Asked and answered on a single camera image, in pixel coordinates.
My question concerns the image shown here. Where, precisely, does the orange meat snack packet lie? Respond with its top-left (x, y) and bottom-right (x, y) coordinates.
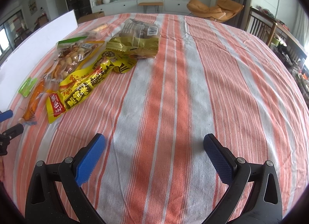
top-left (21, 73), bottom-right (59, 126)

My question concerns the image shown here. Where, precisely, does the dark wooden chair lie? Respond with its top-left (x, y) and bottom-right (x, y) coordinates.
top-left (244, 7), bottom-right (277, 43)

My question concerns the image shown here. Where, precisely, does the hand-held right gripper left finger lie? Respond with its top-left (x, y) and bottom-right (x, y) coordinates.
top-left (25, 133), bottom-right (107, 224)

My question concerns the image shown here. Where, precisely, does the wooden bench with metal legs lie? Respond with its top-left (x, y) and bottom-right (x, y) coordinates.
top-left (138, 2), bottom-right (164, 14)

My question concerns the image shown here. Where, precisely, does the yellow snack packet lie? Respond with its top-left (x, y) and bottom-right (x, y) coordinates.
top-left (46, 50), bottom-right (138, 124)

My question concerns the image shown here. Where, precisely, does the clear packet of round snacks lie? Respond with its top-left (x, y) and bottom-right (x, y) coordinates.
top-left (52, 35), bottom-right (107, 81)

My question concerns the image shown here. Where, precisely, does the gold and clear snack packet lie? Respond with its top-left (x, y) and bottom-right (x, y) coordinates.
top-left (120, 18), bottom-right (161, 59)

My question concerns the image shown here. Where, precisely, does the white cardboard box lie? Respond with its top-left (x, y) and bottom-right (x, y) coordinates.
top-left (0, 9), bottom-right (78, 112)

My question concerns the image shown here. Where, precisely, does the beige bar snack packet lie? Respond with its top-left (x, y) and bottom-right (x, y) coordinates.
top-left (92, 22), bottom-right (108, 33)

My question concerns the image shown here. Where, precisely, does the white television cabinet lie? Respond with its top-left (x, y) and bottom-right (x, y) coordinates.
top-left (92, 0), bottom-right (194, 15)

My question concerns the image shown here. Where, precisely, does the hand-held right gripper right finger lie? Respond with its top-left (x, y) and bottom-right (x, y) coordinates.
top-left (201, 133), bottom-right (283, 224)

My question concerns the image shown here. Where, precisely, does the small gold snack packet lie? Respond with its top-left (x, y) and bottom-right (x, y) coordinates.
top-left (106, 37), bottom-right (136, 54)

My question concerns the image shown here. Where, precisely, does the clear packet of brown sticks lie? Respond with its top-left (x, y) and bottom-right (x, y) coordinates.
top-left (80, 30), bottom-right (103, 42)

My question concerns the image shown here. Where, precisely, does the orange striped tablecloth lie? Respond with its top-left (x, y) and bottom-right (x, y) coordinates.
top-left (0, 13), bottom-right (309, 224)

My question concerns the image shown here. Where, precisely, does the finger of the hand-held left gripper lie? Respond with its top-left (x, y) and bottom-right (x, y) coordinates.
top-left (0, 123), bottom-right (24, 156)
top-left (0, 110), bottom-right (12, 122)

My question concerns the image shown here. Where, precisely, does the orange rocking chair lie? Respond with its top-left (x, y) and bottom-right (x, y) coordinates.
top-left (187, 0), bottom-right (244, 23)

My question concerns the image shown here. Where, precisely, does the brown cardboard box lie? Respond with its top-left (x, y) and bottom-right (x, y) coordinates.
top-left (77, 11), bottom-right (105, 24)

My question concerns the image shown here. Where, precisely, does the green snack packet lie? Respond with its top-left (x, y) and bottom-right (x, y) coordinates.
top-left (19, 77), bottom-right (38, 97)

